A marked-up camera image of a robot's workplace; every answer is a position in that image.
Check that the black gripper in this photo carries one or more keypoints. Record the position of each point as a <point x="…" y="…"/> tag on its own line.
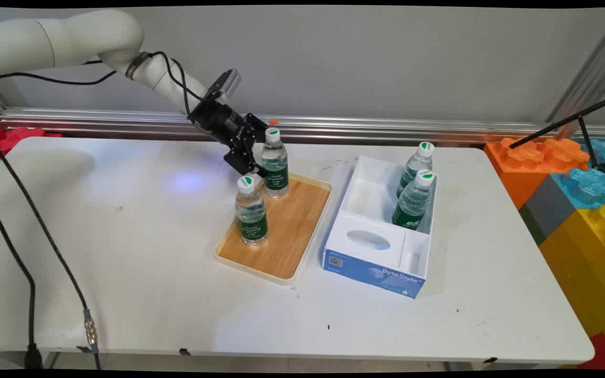
<point x="221" y="123"/>

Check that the green label water bottle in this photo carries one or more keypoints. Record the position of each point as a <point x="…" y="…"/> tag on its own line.
<point x="251" y="220"/>
<point x="275" y="173"/>
<point x="413" y="167"/>
<point x="413" y="207"/>

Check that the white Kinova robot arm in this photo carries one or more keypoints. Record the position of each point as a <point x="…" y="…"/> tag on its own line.
<point x="71" y="39"/>

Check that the wooden tray with cream rim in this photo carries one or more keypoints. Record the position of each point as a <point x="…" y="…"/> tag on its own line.
<point x="287" y="231"/>

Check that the white and blue cardboard box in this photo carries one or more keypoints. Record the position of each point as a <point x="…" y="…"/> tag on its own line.
<point x="371" y="262"/>

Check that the red giant building block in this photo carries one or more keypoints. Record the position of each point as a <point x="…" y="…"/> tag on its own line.
<point x="13" y="137"/>
<point x="604" y="357"/>

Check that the orange giant building block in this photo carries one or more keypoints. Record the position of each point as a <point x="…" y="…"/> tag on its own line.
<point x="523" y="168"/>

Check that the grey giant building block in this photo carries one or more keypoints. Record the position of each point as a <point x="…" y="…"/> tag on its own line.
<point x="546" y="207"/>

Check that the black tripod stand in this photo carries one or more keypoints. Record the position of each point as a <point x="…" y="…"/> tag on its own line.
<point x="586" y="134"/>

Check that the translucent blue giant building block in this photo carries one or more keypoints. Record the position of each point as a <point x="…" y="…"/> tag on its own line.
<point x="591" y="186"/>

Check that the yellow giant building block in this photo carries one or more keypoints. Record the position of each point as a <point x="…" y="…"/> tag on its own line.
<point x="591" y="262"/>

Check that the wrist camera with mount plate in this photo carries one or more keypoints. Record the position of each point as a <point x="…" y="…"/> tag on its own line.
<point x="225" y="85"/>

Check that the aluminium frame rail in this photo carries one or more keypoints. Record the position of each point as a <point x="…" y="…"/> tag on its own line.
<point x="386" y="128"/>

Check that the slanted aluminium frame post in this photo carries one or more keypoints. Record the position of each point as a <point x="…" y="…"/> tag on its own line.
<point x="591" y="68"/>

